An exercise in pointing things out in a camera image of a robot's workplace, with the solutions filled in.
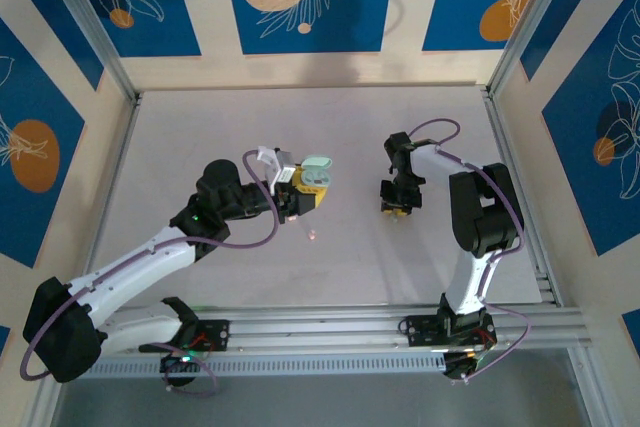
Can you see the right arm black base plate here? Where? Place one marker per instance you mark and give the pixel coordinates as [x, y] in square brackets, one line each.
[420, 332]

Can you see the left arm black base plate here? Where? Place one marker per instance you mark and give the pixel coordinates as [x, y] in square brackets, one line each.
[217, 334]

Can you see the aluminium table side rail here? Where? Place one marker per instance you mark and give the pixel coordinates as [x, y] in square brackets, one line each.
[500, 117]
[117, 157]

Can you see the black base controller box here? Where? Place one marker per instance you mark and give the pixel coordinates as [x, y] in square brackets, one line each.
[175, 364]
[460, 366]

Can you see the aluminium frame post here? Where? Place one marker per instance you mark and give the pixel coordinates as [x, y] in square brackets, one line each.
[95, 32]
[530, 22]

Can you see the mint green earbud charging case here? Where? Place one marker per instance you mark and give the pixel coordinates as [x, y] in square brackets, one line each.
[316, 177]

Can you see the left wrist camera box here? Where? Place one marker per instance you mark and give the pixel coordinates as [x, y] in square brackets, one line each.
[282, 169]

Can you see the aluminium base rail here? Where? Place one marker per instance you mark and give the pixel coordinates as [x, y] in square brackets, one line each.
[325, 327]

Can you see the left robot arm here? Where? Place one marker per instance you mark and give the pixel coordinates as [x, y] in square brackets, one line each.
[135, 262]

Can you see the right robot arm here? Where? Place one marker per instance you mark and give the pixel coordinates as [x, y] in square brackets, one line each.
[440, 159]

